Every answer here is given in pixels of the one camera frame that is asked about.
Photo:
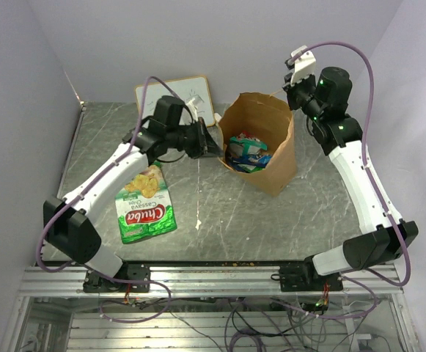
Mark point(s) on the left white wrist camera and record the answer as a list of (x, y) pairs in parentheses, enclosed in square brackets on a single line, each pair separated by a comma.
[(195, 105)]

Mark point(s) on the aluminium rail frame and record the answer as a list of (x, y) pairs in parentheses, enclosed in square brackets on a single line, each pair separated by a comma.
[(210, 306)]

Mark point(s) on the small whiteboard yellow frame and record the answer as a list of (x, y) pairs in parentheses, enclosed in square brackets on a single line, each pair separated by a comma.
[(184, 88)]

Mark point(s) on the white eraser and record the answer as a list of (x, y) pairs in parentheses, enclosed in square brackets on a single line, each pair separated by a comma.
[(217, 118)]

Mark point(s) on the green Chuba cassava chips bag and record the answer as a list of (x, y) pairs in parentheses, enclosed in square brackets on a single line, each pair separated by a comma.
[(144, 207)]

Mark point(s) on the green snack packet in bag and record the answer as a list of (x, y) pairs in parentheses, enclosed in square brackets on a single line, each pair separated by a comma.
[(248, 168)]

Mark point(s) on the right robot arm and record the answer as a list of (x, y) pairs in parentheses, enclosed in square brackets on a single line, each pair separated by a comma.
[(384, 233)]

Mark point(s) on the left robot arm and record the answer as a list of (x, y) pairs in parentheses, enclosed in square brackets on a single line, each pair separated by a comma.
[(69, 222)]

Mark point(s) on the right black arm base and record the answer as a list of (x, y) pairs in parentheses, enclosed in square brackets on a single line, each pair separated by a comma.
[(300, 277)]

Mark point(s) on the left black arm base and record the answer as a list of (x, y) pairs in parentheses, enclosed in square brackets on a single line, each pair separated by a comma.
[(132, 277)]

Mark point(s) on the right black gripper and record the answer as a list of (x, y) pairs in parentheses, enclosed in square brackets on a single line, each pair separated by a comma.
[(291, 90)]

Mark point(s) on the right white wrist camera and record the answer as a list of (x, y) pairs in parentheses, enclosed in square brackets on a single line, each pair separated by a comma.
[(301, 65)]

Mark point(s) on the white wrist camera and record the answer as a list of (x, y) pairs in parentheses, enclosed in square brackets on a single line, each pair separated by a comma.
[(301, 65), (195, 105)]

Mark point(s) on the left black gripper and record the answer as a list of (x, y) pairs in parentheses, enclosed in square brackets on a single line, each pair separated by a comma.
[(206, 142)]

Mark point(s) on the brown paper bag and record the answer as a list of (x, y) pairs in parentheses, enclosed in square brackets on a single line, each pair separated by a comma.
[(270, 120)]

